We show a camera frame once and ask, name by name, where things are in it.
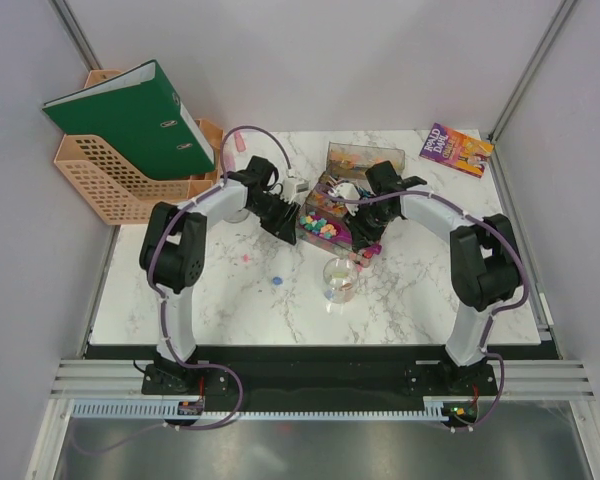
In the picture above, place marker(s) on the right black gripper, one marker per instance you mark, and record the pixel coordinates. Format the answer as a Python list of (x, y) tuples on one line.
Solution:
[(361, 235)]

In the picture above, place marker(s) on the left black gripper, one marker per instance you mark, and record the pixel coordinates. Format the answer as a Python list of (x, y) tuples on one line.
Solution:
[(283, 227)]

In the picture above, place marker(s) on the magenta plastic scoop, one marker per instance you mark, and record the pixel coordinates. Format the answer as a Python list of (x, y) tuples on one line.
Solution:
[(361, 257)]

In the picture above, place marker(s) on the clear bin translucent star candies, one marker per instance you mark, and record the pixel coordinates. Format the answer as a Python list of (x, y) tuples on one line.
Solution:
[(317, 203)]

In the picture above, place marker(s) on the clear bin lollipops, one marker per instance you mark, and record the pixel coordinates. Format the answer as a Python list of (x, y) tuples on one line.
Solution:
[(327, 181)]

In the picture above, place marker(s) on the clear bin popsicle candies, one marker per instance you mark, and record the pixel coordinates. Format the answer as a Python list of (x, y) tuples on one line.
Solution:
[(358, 158)]

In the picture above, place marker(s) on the clear bin opaque star candies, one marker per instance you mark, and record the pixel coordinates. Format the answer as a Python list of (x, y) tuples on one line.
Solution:
[(324, 232)]

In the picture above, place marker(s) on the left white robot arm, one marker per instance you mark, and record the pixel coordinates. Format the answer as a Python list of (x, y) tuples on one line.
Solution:
[(173, 252)]

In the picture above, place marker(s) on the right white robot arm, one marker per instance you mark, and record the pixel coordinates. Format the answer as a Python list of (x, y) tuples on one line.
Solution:
[(486, 271)]

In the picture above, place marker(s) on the clear jar lid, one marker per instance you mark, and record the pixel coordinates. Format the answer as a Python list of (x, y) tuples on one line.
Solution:
[(238, 217)]

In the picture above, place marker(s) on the pink marker pen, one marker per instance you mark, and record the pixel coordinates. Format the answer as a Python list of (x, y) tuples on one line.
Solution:
[(239, 142)]

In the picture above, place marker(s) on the Roald Dahl paperback book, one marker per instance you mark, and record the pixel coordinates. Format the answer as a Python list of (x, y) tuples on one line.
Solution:
[(456, 150)]

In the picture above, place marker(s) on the peach plastic file rack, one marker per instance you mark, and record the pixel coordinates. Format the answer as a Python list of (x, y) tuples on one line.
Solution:
[(116, 190)]

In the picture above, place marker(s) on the green lever arch binder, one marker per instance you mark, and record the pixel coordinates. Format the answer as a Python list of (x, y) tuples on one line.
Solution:
[(140, 114)]

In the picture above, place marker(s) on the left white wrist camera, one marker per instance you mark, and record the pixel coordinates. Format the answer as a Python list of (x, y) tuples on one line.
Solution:
[(292, 188)]

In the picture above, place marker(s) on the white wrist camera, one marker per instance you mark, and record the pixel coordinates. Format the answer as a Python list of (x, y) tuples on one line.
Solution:
[(349, 193), (292, 188)]

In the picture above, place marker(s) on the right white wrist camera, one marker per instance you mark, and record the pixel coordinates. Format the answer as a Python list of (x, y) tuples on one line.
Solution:
[(349, 193)]

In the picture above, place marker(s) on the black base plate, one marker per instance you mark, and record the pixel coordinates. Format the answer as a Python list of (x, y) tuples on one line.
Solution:
[(328, 377)]

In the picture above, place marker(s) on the aluminium rail frame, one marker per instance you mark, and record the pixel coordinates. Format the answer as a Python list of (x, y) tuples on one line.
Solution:
[(531, 428)]

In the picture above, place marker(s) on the white slotted cable duct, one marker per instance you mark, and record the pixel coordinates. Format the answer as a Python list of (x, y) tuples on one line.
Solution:
[(174, 409)]

